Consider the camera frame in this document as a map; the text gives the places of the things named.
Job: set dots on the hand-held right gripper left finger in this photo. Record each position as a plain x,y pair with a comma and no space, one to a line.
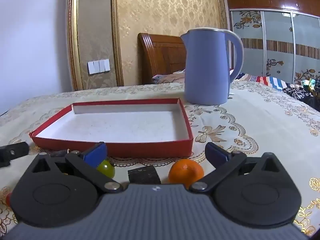
96,155

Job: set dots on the striped colourful blanket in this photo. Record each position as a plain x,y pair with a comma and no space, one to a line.
265,82

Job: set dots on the cream gold-patterned tablecloth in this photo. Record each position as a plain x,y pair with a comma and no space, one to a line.
262,130

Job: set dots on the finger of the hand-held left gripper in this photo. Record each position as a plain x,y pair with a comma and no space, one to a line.
15,151

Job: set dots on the blue electric kettle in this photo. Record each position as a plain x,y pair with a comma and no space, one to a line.
206,67

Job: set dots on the brown wooden bed headboard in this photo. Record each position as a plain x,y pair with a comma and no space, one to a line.
162,55

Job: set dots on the brown blanket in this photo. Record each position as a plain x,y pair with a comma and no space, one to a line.
171,78

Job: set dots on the white wall light switch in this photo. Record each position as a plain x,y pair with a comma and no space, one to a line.
98,66

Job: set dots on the black wood block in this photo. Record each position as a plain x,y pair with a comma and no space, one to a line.
143,176

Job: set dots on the orange mandarin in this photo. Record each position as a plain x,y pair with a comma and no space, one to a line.
185,171

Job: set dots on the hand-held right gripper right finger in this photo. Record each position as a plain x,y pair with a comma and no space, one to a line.
216,155

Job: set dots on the green tomato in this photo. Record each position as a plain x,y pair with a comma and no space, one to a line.
108,170

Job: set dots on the red cardboard box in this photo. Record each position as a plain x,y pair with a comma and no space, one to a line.
112,122

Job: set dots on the dark floral cloth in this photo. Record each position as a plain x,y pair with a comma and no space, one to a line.
302,92

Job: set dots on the wardrobe with floral sliding doors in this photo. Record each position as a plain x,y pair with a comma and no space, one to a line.
277,30

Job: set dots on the gold wall moulding frame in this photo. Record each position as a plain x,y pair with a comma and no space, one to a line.
73,42

